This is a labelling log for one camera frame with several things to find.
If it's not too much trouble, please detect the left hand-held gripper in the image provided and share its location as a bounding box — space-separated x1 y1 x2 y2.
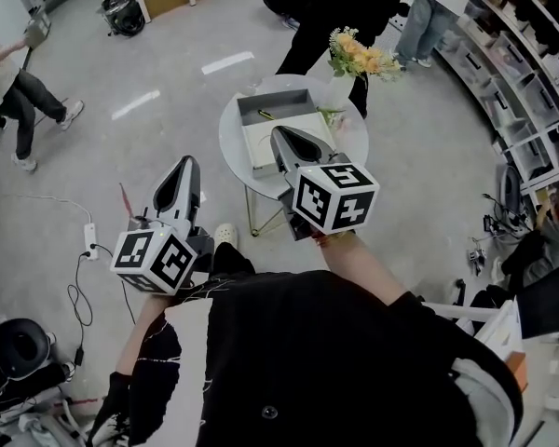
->
110 155 215 296

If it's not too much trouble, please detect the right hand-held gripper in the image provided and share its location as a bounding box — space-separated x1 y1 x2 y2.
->
269 125 381 242

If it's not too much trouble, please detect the grey box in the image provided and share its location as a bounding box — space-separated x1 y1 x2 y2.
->
236 88 319 129

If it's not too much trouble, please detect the person's right forearm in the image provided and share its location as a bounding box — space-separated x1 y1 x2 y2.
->
318 233 412 307

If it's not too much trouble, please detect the person's left forearm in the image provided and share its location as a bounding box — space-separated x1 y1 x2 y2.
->
115 291 170 377

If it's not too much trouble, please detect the white-lined grey box lid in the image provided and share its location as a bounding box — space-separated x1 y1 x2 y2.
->
240 111 337 182

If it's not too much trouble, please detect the round glass side table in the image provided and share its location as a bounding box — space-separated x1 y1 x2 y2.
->
218 74 371 237

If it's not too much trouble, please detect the clear glass vase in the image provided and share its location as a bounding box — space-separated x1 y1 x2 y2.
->
317 75 356 132

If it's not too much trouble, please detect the person's white clog shoe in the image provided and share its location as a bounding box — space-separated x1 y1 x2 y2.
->
212 223 240 251

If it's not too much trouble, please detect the white power strip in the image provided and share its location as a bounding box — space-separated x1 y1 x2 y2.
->
82 223 100 263

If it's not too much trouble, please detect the orange flower bouquet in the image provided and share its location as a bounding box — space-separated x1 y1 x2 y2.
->
327 26 407 84

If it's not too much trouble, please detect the black bag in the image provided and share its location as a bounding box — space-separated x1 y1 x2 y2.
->
100 0 147 37

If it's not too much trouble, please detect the person's black printed shirt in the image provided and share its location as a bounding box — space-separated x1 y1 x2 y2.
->
85 241 525 447

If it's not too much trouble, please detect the black padded stool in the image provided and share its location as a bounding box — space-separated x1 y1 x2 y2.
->
0 318 53 382

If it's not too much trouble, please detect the white storage shelving unit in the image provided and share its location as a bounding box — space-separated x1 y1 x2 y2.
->
433 0 559 213

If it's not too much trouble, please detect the black office chair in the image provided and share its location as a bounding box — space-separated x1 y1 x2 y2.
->
498 228 559 340

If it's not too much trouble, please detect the orange white carton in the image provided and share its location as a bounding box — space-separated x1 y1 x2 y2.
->
473 299 528 393

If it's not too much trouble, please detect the red wrist bracelet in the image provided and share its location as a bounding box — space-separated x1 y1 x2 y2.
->
313 230 356 247

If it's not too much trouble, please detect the black power cable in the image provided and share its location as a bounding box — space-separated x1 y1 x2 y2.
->
66 243 137 368

